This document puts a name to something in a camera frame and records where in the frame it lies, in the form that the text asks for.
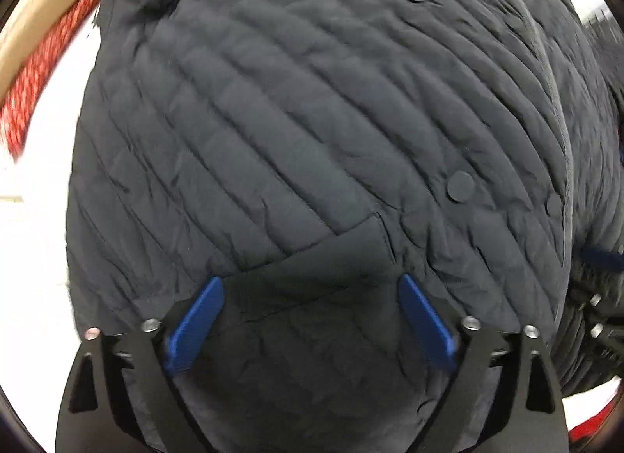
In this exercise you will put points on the black quilted jacket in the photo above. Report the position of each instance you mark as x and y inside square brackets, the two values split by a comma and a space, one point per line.
[302, 116]

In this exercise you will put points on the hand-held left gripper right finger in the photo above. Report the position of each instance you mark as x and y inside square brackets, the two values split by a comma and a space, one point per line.
[425, 324]

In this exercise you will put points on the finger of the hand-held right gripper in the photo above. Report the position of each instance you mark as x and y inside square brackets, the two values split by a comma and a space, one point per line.
[602, 256]

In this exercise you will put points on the beige wooden headboard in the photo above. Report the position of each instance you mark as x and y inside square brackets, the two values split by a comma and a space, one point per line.
[34, 14]

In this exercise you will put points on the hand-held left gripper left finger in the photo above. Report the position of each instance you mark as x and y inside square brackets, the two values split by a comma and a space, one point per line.
[195, 326]

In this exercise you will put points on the red patterned cloth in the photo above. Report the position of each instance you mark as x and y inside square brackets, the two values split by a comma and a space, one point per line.
[46, 67]

